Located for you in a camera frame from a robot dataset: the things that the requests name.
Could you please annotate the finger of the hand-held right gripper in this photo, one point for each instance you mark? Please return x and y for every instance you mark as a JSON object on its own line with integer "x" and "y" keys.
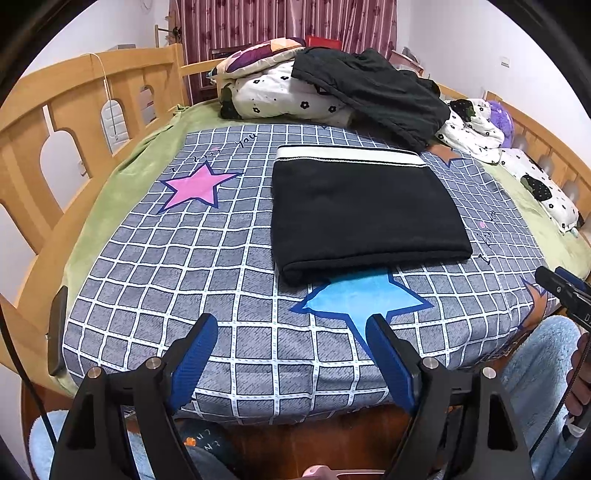
{"x": 570, "y": 288}

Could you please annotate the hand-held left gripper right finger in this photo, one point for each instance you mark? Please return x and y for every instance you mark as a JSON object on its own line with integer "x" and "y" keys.
{"x": 388, "y": 364}

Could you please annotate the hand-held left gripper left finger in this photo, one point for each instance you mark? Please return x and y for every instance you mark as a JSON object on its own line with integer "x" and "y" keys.
{"x": 194, "y": 360}

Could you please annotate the black pants with white waistband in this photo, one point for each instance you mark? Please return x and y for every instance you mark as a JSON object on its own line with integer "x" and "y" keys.
{"x": 364, "y": 212}

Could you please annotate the person's right hand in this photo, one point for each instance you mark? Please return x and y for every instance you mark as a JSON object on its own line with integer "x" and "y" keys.
{"x": 582, "y": 378}

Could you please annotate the person's right leg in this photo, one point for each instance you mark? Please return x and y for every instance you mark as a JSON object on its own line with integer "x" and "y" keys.
{"x": 535, "y": 369}

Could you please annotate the person's leg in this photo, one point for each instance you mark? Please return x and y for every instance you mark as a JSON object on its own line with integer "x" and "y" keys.
{"x": 44, "y": 443}
{"x": 535, "y": 369}

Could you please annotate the dark printed slipper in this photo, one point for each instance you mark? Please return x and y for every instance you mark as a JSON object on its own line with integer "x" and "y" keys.
{"x": 207, "y": 443}

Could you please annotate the grey grid blanket with stars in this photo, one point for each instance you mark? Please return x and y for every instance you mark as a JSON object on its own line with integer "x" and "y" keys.
{"x": 184, "y": 258}

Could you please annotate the white floral pillow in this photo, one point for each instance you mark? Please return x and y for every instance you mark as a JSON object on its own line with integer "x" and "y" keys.
{"x": 540, "y": 184}

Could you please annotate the pink object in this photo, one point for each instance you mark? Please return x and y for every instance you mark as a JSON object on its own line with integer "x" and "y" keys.
{"x": 341, "y": 473}

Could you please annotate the black phone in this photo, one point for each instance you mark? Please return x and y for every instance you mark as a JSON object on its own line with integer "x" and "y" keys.
{"x": 57, "y": 332}

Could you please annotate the person's left leg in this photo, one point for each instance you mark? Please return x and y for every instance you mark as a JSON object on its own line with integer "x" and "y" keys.
{"x": 44, "y": 443}

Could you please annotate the purple plush toy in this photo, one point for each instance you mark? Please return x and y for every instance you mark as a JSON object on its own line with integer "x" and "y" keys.
{"x": 503, "y": 122}

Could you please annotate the small white floral blanket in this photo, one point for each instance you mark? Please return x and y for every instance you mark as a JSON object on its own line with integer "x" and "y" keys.
{"x": 475, "y": 129}

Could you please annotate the pile of black clothes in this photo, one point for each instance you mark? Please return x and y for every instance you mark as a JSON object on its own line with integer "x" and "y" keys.
{"x": 378, "y": 92}

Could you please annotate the white floral quilt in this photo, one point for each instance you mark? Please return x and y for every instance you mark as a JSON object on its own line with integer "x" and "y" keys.
{"x": 277, "y": 97}

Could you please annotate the purple patchwork quilt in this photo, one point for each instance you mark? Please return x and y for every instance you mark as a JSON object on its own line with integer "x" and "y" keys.
{"x": 258, "y": 55}

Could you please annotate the red box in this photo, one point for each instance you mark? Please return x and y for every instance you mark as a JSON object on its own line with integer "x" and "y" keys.
{"x": 323, "y": 42}

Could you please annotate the dark pink patterned curtain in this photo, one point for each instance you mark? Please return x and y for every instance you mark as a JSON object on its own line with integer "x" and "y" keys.
{"x": 277, "y": 21}

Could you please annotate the wooden bed frame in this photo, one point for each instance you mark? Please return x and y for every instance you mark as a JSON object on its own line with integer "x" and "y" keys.
{"x": 78, "y": 78}

